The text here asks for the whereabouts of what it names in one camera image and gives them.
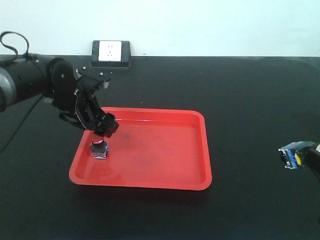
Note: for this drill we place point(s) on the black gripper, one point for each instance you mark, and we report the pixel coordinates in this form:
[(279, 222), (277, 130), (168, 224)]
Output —
[(75, 97)]

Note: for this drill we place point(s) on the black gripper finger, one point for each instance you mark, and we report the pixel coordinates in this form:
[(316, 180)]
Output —
[(313, 161)]

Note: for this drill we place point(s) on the yellow mushroom push button switch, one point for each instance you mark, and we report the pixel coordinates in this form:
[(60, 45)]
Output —
[(294, 155)]

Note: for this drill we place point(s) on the red mushroom push button switch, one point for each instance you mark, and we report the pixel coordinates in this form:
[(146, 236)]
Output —
[(99, 147)]

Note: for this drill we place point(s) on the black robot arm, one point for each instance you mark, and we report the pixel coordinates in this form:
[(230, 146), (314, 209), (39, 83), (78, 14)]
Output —
[(24, 76)]

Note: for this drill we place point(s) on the red plastic tray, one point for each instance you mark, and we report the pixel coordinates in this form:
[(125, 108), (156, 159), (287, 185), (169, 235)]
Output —
[(152, 148)]

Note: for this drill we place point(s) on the white socket in black housing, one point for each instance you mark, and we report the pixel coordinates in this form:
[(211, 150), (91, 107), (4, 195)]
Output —
[(111, 54)]

